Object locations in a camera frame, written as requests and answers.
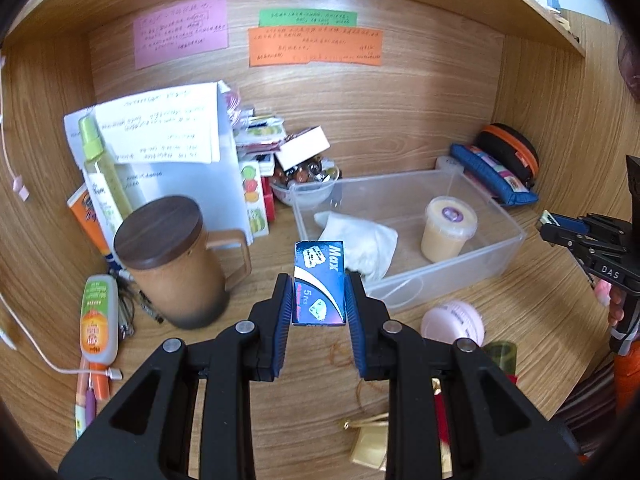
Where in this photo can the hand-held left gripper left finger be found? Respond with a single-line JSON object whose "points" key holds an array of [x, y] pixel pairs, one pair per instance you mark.
{"points": [[285, 310]]}

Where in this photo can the orange highlighter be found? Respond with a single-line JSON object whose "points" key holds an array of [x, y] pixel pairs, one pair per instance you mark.
{"points": [[101, 382]]}

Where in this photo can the white paper folder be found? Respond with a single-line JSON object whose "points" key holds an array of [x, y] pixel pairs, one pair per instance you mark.
{"points": [[210, 185]]}

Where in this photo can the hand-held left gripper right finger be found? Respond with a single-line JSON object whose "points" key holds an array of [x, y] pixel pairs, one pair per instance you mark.
{"points": [[355, 310]]}

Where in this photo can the small blue printed box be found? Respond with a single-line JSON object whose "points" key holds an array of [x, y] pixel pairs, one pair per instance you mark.
{"points": [[320, 280]]}

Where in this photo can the white round container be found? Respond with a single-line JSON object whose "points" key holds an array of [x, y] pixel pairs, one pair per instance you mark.
{"points": [[445, 163]]}

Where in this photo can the small white box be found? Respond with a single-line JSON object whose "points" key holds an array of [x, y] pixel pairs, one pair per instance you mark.
{"points": [[302, 147]]}

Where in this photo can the clear plastic storage bin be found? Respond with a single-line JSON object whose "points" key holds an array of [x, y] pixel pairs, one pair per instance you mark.
{"points": [[500, 240]]}

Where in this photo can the person's right forearm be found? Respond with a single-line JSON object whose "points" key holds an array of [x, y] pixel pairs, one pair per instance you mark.
{"points": [[627, 385]]}

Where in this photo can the blue fabric pouch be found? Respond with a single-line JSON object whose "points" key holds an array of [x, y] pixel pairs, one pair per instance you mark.
{"points": [[485, 170]]}

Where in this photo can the dark green glass bottle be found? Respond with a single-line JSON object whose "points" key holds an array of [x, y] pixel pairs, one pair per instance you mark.
{"points": [[500, 355]]}

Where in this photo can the clear bowl of beads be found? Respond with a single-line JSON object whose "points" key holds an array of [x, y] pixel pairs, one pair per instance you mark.
{"points": [[305, 195]]}

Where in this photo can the green paper note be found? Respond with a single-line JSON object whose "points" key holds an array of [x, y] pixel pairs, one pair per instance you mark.
{"points": [[307, 18]]}

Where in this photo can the brown mug with wooden lid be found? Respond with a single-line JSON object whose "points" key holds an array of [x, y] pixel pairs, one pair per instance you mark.
{"points": [[170, 270]]}

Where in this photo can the wooden desktop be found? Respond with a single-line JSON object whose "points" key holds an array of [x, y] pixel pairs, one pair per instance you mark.
{"points": [[310, 400]]}

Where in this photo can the light green spray bottle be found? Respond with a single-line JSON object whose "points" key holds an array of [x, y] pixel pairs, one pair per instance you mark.
{"points": [[102, 180]]}

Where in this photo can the red box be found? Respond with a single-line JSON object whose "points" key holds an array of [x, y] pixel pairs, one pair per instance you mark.
{"points": [[269, 200]]}

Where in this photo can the yellow white pen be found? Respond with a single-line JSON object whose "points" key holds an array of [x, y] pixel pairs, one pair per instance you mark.
{"points": [[81, 405]]}

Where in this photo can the black case with orange zipper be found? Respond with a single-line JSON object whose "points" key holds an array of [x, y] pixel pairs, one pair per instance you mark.
{"points": [[510, 147]]}

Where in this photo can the white bottle with orange label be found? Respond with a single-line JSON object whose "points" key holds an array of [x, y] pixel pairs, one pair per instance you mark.
{"points": [[99, 320]]}

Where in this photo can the dark striped cloth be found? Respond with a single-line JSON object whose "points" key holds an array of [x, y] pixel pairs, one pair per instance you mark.
{"points": [[590, 400]]}

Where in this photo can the cream jar with clear lid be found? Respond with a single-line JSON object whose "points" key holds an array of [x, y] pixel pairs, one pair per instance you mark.
{"points": [[445, 235]]}

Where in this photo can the person's right hand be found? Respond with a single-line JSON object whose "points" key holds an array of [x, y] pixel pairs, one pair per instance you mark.
{"points": [[615, 305]]}

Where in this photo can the small black stick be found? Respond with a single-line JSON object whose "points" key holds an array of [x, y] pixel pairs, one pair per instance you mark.
{"points": [[150, 310]]}

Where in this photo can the pile of small packets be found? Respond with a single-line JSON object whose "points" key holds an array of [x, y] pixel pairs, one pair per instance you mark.
{"points": [[257, 132]]}

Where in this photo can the fruit print box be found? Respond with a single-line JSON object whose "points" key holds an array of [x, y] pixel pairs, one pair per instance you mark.
{"points": [[252, 200]]}

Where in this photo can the wooden shelf board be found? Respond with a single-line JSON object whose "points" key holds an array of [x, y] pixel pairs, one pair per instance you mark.
{"points": [[525, 15]]}

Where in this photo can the orange paper note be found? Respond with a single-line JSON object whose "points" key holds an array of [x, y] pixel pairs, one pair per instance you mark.
{"points": [[315, 45]]}

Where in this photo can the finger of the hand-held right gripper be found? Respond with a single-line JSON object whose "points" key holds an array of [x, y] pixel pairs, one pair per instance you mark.
{"points": [[567, 222], [560, 239]]}

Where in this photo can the pink round jar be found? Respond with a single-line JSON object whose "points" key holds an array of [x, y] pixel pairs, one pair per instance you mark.
{"points": [[450, 322]]}

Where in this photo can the pink paper note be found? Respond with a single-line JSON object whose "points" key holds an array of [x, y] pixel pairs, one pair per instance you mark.
{"points": [[180, 32]]}

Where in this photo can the orange printed box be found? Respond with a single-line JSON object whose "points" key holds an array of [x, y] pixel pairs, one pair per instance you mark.
{"points": [[87, 220]]}

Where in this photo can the purple pen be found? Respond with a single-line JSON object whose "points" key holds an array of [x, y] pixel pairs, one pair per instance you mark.
{"points": [[90, 407]]}

